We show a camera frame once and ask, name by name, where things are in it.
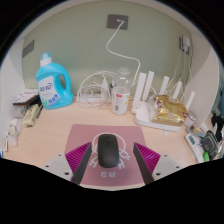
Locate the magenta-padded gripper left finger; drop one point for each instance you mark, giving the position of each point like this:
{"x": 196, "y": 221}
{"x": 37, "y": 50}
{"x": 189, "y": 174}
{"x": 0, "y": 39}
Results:
{"x": 59, "y": 163}

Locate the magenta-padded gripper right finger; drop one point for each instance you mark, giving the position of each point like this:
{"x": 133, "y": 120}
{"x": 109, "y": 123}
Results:
{"x": 165, "y": 164}

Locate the black computer mouse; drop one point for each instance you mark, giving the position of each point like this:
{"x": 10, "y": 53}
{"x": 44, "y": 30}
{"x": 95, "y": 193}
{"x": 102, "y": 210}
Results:
{"x": 108, "y": 150}

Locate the pink printed mouse pad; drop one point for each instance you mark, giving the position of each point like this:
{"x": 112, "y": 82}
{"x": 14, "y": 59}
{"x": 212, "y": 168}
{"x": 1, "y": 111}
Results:
{"x": 80, "y": 133}

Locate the white remote control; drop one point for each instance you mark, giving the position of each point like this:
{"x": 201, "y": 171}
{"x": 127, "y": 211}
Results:
{"x": 193, "y": 145}

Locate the small green bottle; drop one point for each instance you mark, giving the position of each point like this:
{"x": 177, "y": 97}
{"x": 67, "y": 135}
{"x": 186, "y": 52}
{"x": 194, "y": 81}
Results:
{"x": 206, "y": 156}

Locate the black zip pouch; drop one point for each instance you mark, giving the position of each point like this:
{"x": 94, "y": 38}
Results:
{"x": 210, "y": 145}

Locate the small round jar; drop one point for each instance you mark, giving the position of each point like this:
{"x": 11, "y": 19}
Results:
{"x": 191, "y": 120}

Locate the white router with antennas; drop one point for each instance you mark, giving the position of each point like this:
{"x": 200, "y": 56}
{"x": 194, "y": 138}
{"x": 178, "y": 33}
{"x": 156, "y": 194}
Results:
{"x": 143, "y": 116}

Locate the gold foil bag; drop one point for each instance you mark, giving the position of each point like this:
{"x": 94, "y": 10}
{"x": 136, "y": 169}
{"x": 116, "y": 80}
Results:
{"x": 170, "y": 111}

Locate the white plastic packets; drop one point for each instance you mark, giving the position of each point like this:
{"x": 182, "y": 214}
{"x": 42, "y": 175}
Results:
{"x": 13, "y": 131}

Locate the black bag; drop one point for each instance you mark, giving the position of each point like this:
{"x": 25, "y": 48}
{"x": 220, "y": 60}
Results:
{"x": 218, "y": 125}

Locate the white power strip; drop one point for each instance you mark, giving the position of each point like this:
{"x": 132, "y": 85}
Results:
{"x": 91, "y": 98}

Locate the blue detergent bottle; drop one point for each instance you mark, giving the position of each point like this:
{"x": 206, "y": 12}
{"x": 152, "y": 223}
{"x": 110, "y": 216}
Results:
{"x": 50, "y": 90}

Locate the stack of printed booklets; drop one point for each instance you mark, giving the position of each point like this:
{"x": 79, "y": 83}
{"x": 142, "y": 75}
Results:
{"x": 26, "y": 96}

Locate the clear plastic bottle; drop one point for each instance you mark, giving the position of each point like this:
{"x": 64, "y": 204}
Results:
{"x": 120, "y": 100}

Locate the white desk shelf unit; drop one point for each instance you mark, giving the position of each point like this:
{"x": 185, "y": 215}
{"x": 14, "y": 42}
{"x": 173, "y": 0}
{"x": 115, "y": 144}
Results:
{"x": 203, "y": 83}

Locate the small grey wall plate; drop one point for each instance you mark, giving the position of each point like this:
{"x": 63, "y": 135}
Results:
{"x": 28, "y": 49}

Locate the white wall charger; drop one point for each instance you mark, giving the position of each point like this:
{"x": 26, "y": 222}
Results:
{"x": 185, "y": 42}

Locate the grey wall socket plate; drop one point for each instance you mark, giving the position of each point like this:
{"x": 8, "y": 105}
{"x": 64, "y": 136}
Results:
{"x": 113, "y": 20}

